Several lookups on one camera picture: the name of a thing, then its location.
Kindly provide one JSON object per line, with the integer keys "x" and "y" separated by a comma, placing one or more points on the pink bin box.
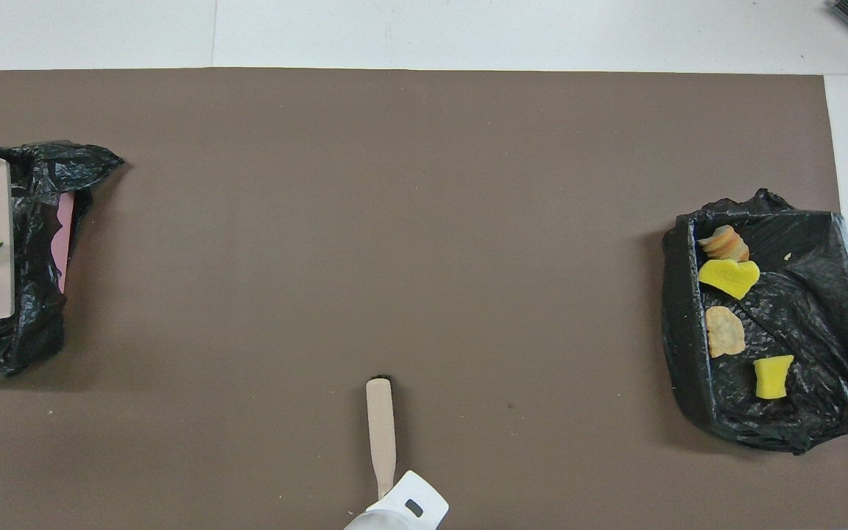
{"x": 65, "y": 243}

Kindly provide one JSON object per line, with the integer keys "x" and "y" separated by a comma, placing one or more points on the beige brush with black bristles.
{"x": 381, "y": 427}

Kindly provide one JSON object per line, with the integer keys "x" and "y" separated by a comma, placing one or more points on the yellow sponge with green backing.
{"x": 727, "y": 278}

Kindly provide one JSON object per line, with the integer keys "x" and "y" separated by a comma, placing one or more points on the small yellow sponge piece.
{"x": 773, "y": 378}

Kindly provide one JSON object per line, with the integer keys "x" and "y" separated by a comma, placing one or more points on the left black lined bin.
{"x": 799, "y": 427}

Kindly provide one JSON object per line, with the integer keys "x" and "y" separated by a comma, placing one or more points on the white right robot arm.
{"x": 376, "y": 521}

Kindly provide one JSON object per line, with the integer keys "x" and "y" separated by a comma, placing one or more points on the right black lined bin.
{"x": 41, "y": 324}

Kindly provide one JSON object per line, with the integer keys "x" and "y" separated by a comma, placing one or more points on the brown table mat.
{"x": 424, "y": 132}

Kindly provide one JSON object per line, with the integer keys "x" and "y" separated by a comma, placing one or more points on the black lined bin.
{"x": 799, "y": 427}
{"x": 41, "y": 324}

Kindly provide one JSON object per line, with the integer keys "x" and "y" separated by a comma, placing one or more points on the orange striped croissant toy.
{"x": 724, "y": 244}
{"x": 725, "y": 333}

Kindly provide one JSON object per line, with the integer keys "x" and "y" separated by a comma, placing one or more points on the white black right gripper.
{"x": 417, "y": 500}

